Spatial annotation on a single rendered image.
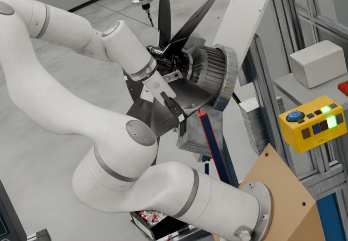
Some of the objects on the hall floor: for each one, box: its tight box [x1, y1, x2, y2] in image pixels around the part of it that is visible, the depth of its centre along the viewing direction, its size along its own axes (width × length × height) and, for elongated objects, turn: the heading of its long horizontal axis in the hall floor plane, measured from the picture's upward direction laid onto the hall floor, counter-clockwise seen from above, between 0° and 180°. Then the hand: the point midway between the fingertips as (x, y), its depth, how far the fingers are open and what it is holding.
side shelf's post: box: [327, 136, 348, 189], centre depth 248 cm, size 4×4×83 cm
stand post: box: [245, 33, 297, 177], centre depth 240 cm, size 4×9×115 cm, turn 46°
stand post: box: [220, 133, 239, 188], centre depth 243 cm, size 4×9×91 cm, turn 46°
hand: (175, 109), depth 177 cm, fingers closed
